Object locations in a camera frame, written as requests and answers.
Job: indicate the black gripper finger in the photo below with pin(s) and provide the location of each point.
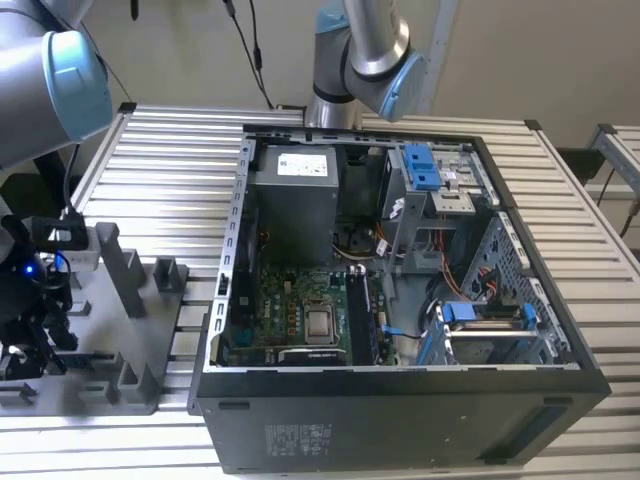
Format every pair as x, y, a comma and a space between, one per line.
61, 325
45, 347

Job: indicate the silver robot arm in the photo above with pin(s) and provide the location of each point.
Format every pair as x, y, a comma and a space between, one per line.
30, 90

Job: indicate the grey parts rack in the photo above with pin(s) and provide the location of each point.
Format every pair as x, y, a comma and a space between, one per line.
125, 350

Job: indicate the black chair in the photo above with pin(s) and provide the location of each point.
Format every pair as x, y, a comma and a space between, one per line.
30, 192

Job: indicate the black table corner cap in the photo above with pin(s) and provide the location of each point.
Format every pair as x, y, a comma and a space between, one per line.
533, 125
127, 106

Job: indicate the green motherboard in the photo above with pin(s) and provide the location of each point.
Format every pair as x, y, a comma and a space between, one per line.
280, 295

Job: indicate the NVIDIA graphics card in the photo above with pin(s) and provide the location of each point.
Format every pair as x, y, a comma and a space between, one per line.
312, 356

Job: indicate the grey power supply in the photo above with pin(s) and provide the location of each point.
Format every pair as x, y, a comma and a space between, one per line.
295, 220

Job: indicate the silver CPU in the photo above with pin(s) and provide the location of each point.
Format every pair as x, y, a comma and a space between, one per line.
320, 325

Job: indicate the black hanging rod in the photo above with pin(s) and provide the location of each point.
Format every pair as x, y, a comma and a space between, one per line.
134, 10

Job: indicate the black PC case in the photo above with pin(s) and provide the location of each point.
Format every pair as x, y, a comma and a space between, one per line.
350, 425

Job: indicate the blue plastic drive latch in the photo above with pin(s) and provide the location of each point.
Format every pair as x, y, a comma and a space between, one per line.
417, 156
427, 180

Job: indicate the hard disk in blue carrier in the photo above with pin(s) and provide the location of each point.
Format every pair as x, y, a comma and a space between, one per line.
459, 311

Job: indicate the grey metal drive cage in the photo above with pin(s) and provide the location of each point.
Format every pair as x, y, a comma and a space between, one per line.
452, 202

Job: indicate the perforated metal panel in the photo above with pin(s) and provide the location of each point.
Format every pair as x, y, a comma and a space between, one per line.
505, 260

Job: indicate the black box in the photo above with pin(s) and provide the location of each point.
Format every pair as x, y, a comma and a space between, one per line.
580, 165

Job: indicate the metal slat side table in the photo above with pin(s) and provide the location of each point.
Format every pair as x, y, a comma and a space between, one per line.
620, 150

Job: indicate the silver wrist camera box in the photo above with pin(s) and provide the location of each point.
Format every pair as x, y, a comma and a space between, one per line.
60, 235

